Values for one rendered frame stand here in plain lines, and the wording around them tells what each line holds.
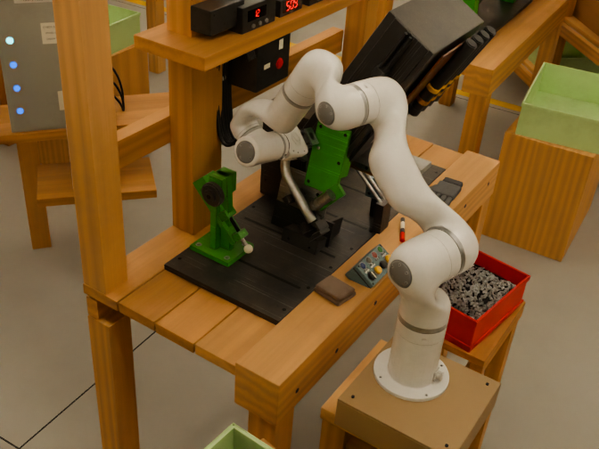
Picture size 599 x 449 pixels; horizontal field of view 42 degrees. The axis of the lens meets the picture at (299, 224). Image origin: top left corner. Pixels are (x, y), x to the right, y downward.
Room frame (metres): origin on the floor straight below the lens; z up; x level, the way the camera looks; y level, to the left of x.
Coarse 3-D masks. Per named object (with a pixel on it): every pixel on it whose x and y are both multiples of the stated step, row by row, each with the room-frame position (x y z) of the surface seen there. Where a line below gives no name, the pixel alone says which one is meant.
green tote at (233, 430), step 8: (232, 424) 1.19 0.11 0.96; (224, 432) 1.17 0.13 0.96; (232, 432) 1.18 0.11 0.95; (240, 432) 1.17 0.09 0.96; (248, 432) 1.17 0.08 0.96; (216, 440) 1.14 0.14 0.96; (224, 440) 1.16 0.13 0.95; (232, 440) 1.18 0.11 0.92; (240, 440) 1.17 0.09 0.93; (248, 440) 1.16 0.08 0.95; (256, 440) 1.15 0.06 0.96; (208, 448) 1.12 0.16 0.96; (216, 448) 1.14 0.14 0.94; (224, 448) 1.16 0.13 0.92; (232, 448) 1.18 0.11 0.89; (240, 448) 1.17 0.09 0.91; (248, 448) 1.16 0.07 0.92; (256, 448) 1.15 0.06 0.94; (264, 448) 1.13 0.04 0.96; (272, 448) 1.13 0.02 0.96
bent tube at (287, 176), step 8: (312, 128) 2.13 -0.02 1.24; (304, 136) 2.10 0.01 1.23; (312, 136) 2.11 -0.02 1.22; (312, 144) 2.07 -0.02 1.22; (288, 160) 2.10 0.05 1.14; (288, 168) 2.10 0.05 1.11; (288, 176) 2.08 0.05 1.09; (288, 184) 2.07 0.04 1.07; (296, 184) 2.07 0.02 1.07; (296, 192) 2.05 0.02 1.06; (296, 200) 2.04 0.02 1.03; (304, 200) 2.04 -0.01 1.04; (304, 208) 2.02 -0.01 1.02; (304, 216) 2.01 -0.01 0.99; (312, 216) 2.01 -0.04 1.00
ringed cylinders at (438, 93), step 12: (480, 36) 2.19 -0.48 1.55; (492, 36) 2.23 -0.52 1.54; (468, 48) 2.11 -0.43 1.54; (480, 48) 2.21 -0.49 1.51; (456, 60) 2.12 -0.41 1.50; (468, 60) 2.17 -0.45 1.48; (444, 72) 2.14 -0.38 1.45; (456, 72) 2.18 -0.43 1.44; (432, 84) 2.15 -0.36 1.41; (444, 84) 2.15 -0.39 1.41; (420, 96) 2.17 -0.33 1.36; (432, 96) 2.16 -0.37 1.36; (408, 108) 2.19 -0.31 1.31; (420, 108) 2.17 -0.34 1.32
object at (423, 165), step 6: (360, 156) 2.19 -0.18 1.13; (366, 156) 2.19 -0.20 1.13; (414, 156) 2.22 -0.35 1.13; (354, 162) 2.15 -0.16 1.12; (360, 162) 2.15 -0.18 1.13; (366, 162) 2.15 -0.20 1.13; (420, 162) 2.18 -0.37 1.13; (426, 162) 2.18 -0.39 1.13; (354, 168) 2.15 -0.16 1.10; (360, 168) 2.14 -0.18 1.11; (366, 168) 2.13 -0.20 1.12; (420, 168) 2.14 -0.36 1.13; (426, 168) 2.16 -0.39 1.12; (372, 174) 2.12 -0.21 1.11
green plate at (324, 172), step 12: (324, 132) 2.11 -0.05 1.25; (336, 132) 2.09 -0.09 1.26; (348, 132) 2.07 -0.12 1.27; (324, 144) 2.09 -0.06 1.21; (336, 144) 2.08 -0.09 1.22; (348, 144) 2.06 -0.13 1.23; (312, 156) 2.10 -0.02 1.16; (324, 156) 2.08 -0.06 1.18; (336, 156) 2.06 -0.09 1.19; (312, 168) 2.09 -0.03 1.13; (324, 168) 2.07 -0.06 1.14; (336, 168) 2.05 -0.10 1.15; (348, 168) 2.11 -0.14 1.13; (312, 180) 2.07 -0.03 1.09; (324, 180) 2.06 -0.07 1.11; (336, 180) 2.04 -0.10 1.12
